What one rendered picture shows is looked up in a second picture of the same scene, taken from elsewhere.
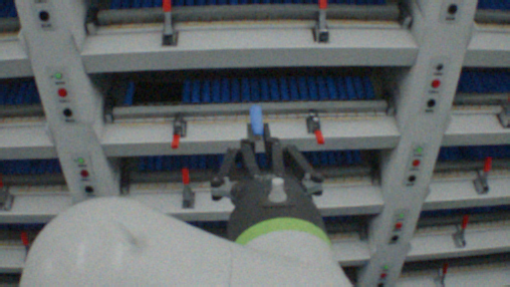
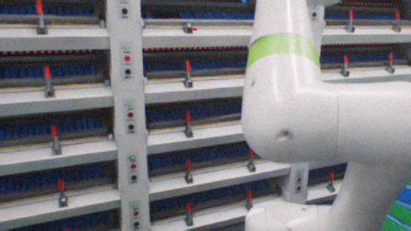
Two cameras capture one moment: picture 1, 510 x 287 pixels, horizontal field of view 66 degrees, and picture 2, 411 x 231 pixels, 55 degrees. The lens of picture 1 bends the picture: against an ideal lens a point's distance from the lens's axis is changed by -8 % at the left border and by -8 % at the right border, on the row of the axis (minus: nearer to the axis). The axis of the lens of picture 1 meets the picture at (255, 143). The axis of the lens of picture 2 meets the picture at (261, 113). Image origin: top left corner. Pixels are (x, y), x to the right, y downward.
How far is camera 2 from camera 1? 0.83 m
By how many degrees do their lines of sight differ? 28
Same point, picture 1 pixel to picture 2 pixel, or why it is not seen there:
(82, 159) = (127, 47)
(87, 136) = (134, 29)
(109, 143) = (147, 36)
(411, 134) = not seen: hidden behind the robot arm
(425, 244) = not seen: hidden behind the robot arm
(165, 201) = (173, 86)
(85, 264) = not seen: outside the picture
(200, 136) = (201, 33)
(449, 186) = (327, 74)
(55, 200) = (92, 90)
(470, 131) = (334, 33)
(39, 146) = (97, 37)
